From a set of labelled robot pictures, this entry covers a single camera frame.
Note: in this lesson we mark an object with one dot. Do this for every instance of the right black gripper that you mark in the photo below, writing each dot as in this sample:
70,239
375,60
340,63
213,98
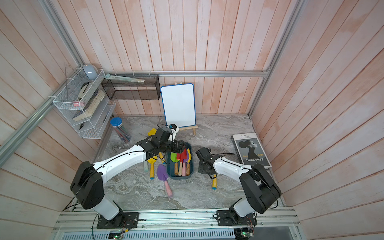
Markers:
200,167

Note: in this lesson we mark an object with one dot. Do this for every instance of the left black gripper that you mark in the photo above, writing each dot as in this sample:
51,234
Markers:
178,145

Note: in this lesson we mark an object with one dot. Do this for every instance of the yellow shovel wooden handle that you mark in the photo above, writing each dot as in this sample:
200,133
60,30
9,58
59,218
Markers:
189,155

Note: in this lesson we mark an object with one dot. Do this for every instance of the green trowel wooden handle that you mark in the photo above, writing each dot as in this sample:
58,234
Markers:
174,158

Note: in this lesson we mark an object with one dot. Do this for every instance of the red shovel wooden handle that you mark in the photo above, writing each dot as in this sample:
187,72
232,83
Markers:
180,164

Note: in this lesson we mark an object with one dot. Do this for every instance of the purple trowel pink handle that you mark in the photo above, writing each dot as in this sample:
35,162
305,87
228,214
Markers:
184,165

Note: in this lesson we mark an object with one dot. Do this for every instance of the green trowel yellow handle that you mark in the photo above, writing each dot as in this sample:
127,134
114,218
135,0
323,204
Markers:
214,182

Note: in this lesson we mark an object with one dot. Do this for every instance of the light blue small shovel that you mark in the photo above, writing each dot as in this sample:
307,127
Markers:
146,168

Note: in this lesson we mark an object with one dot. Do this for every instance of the purple shovel pink handle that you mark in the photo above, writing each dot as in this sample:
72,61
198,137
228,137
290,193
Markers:
163,176

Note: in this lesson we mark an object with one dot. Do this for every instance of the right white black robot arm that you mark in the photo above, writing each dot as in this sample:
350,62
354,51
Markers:
261,191

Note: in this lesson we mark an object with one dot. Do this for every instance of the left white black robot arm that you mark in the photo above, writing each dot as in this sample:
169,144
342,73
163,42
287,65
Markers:
88,183

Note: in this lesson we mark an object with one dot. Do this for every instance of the yellow shovel blue tip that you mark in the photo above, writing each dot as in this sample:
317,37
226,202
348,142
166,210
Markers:
151,161

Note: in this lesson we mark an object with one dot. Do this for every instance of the dark teal storage box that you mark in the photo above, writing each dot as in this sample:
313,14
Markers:
170,164

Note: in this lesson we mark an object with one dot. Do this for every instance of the small wooden easel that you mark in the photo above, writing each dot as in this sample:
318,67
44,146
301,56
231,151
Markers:
190,128

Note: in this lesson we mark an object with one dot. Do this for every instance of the black cover book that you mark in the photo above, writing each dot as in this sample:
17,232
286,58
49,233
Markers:
250,150

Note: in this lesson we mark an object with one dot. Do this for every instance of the blue lid pencil tube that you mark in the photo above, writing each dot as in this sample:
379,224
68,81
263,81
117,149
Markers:
119,128

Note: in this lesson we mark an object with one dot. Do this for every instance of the green ruler on basket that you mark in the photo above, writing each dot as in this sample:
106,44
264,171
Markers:
124,80

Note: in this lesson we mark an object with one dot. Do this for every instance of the grey round object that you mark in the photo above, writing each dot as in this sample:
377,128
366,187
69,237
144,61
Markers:
90,71

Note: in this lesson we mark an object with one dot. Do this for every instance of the yellow scoop orange handle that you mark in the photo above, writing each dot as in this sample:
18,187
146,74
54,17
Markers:
152,132

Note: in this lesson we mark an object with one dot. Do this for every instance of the yellow shovel orange handle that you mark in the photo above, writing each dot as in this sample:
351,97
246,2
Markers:
161,156

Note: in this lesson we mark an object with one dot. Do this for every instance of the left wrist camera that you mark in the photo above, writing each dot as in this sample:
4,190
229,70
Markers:
174,130

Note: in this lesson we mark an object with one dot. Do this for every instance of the white board blue frame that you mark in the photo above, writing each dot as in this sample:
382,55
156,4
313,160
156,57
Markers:
179,105

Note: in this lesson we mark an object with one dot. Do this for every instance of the black mesh wall basket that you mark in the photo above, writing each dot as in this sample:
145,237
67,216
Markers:
149,90

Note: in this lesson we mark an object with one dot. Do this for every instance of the book in wire shelf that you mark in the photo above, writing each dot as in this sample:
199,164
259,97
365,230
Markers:
90,107

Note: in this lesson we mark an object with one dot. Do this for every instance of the white wire shelf rack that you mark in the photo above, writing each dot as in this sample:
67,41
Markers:
85,104

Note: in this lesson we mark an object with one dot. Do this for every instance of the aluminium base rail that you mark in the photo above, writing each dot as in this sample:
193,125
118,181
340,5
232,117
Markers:
174,219

